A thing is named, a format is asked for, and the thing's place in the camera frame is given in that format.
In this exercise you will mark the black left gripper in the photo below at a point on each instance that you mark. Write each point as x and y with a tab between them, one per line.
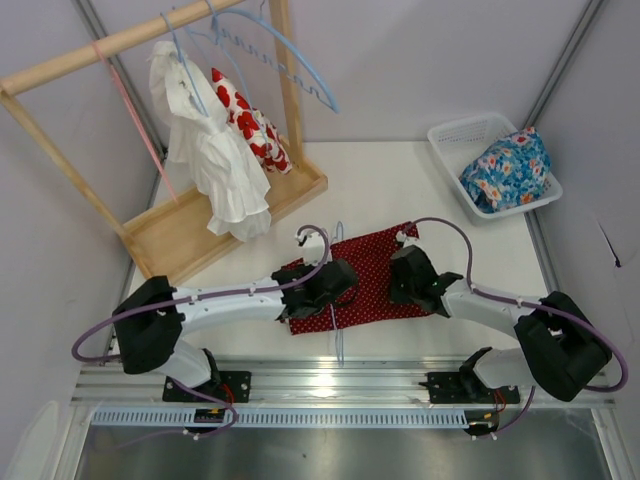
342	276

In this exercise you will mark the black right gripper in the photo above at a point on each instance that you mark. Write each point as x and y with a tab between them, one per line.
406	268

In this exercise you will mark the red polka dot skirt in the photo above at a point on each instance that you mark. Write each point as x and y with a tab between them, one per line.
370	301

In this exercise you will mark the thin blue wire hanger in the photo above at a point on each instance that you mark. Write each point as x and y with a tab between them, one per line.
338	236

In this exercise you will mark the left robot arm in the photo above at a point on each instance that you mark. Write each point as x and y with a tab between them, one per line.
157	317

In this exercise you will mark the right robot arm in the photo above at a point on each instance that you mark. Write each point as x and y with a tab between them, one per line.
553	353

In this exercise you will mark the wide blue plastic hanger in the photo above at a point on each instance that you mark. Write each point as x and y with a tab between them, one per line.
302	74

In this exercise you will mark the blue hanger holding dress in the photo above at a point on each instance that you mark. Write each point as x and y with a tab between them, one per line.
182	60

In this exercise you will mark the blue floral garment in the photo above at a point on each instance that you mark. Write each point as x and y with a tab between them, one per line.
510	173

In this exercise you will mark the white plastic basket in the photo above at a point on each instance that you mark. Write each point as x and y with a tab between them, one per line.
456	144

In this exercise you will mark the white hanging dress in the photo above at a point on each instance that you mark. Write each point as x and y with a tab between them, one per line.
221	164

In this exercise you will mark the red white floral garment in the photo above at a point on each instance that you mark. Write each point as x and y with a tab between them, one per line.
252	125

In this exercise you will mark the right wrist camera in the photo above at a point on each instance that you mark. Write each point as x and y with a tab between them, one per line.
405	240

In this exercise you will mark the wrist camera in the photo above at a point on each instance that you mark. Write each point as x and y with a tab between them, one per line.
405	240
314	247

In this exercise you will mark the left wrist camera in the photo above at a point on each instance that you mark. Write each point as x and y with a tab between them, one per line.
314	247

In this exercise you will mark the aluminium mounting rail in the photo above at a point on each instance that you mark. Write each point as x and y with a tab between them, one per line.
316	382

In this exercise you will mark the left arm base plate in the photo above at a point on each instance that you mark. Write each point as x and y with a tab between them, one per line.
234	387

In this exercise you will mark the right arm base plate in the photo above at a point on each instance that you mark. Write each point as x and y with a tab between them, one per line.
454	387

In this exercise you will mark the white slotted cable duct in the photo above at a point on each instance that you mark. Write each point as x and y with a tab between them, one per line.
262	417

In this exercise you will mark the pink wire hanger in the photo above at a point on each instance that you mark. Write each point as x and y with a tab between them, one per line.
116	79

